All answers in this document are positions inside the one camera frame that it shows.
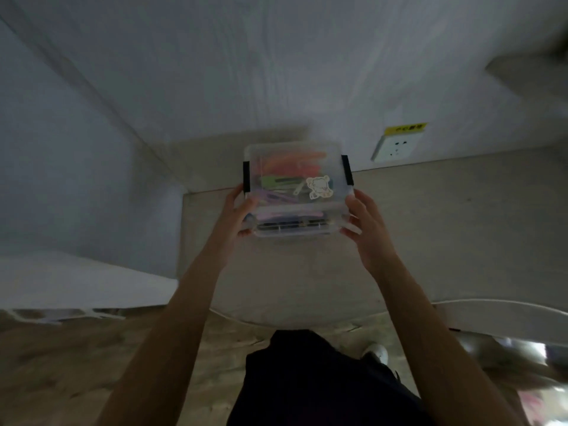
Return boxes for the person's left hand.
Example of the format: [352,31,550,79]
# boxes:
[205,183,258,271]

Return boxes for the person's black clothing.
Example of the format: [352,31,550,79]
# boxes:
[226,330,434,426]

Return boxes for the white shoe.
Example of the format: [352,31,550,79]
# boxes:
[362,343,391,365]

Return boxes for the small dark hair claws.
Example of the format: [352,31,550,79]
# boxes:
[257,219,331,232]

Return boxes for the long purple hair clip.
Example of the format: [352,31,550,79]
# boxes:
[257,190,302,207]

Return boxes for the person's left forearm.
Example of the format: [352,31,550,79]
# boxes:
[97,254,231,426]

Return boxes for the white metal frame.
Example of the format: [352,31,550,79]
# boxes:
[8,308,127,325]

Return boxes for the white corner shelf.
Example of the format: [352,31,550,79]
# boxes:
[485,53,568,102]

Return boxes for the long green hair clip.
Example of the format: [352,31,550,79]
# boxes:
[259,175,305,189]

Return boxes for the person's right hand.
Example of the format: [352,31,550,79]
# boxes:
[339,188,401,276]

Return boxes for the clear box black latches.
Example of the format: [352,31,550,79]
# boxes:
[241,140,355,218]

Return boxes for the bundle of long pastel clips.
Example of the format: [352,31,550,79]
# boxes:
[253,149,329,207]

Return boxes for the long coral hair clip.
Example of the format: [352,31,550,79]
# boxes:
[259,160,325,175]

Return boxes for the white wall socket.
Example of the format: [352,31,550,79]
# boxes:
[370,133,422,164]

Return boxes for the person's right forearm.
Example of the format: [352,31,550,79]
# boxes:
[372,257,529,426]

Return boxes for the yellow warning sticker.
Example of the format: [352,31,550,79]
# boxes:
[383,122,429,134]

